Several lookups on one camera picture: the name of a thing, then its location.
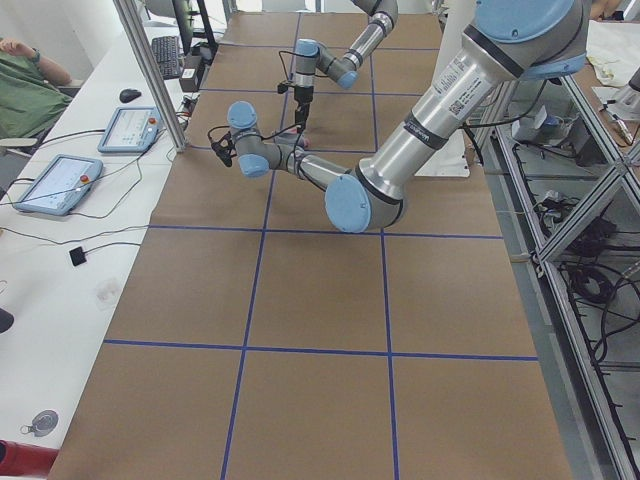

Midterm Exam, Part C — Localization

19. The round grey metal disc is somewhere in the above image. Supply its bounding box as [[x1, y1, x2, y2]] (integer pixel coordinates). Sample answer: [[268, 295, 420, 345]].
[[20, 409, 59, 437]]

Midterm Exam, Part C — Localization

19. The black keyboard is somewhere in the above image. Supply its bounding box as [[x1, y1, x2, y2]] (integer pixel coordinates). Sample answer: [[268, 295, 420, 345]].
[[151, 36, 182, 80]]

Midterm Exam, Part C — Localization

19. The aluminium frame post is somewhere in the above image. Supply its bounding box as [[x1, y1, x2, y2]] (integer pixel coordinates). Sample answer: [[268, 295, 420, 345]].
[[113, 0, 187, 153]]

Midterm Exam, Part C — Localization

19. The pink towel with grey back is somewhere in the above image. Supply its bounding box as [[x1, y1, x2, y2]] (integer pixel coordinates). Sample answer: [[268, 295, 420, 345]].
[[274, 127, 310, 149]]

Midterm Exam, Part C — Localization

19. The near teach pendant tablet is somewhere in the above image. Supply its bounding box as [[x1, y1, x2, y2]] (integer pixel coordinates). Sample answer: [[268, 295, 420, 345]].
[[13, 154, 103, 216]]

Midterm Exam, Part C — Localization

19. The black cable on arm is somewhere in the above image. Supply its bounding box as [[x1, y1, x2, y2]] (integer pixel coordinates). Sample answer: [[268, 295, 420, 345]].
[[277, 48, 301, 86], [207, 117, 306, 151]]

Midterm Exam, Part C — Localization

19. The aluminium frame rack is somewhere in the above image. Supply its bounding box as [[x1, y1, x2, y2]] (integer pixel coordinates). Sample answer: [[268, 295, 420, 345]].
[[471, 70, 639, 479]]

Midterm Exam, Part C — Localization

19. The teach pendant tablet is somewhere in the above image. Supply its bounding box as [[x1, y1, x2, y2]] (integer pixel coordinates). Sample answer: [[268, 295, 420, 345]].
[[13, 154, 103, 216], [97, 107, 163, 154]]

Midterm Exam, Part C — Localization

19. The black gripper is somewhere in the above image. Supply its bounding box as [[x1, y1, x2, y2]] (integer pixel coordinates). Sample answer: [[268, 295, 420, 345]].
[[294, 86, 313, 133]]

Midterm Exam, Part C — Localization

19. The small black square device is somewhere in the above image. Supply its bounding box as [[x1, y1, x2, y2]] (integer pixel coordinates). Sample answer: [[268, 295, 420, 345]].
[[69, 246, 87, 267]]

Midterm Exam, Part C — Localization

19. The person in green shirt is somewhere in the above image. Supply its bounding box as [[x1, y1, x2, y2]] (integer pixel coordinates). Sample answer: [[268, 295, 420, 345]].
[[1, 37, 73, 139]]

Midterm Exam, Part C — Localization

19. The black computer mouse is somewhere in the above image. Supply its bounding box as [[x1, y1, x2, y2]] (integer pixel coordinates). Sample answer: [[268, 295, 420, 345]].
[[119, 88, 142, 104]]

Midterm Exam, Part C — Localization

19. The black box on desk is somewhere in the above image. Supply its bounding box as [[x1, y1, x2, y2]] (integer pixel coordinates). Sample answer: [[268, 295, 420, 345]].
[[179, 55, 205, 93]]

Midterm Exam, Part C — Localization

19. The far teach pendant tablet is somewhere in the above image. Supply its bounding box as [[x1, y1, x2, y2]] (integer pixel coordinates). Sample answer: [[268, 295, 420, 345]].
[[97, 107, 163, 154]]

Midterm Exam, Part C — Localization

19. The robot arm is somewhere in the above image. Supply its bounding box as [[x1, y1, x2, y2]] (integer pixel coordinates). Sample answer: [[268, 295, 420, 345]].
[[227, 1, 591, 233], [278, 1, 399, 133]]

